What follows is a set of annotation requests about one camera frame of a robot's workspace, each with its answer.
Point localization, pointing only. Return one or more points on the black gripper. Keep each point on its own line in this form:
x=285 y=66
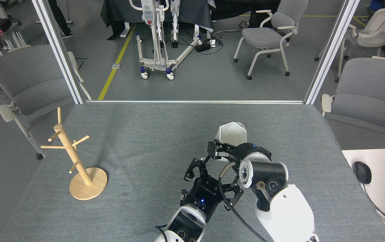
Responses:
x=200 y=196
x=251 y=149

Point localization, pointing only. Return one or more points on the white faceted cup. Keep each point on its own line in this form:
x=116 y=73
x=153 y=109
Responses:
x=232 y=132

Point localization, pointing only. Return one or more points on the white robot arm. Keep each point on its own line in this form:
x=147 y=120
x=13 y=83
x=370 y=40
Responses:
x=185 y=225
x=286 y=211

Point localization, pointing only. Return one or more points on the wooden cup rack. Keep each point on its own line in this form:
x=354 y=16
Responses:
x=67 y=143

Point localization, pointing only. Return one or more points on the silver crossbar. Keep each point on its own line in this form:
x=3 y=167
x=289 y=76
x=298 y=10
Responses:
x=195 y=102

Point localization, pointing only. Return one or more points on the power strip with plugs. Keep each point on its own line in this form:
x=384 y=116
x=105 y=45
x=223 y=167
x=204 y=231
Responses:
x=204 y=46

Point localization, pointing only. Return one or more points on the black computer mouse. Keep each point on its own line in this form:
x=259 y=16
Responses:
x=362 y=172

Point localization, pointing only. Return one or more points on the white stand on wheels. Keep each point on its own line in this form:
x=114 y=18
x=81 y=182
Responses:
x=152 y=13

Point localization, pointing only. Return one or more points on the black cloth-covered table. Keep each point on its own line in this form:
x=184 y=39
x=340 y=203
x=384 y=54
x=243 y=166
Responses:
x=118 y=11

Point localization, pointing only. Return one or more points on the cream mesh-back chair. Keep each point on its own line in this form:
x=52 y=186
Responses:
x=384 y=23

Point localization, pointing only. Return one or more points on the person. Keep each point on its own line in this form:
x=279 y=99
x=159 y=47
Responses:
x=58 y=16

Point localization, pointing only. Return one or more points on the grey chair with cream frame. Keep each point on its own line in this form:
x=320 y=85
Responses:
x=264 y=37
x=370 y=87
x=27 y=77

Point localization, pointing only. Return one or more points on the silver post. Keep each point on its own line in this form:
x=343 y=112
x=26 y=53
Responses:
x=58 y=50
x=330 y=53

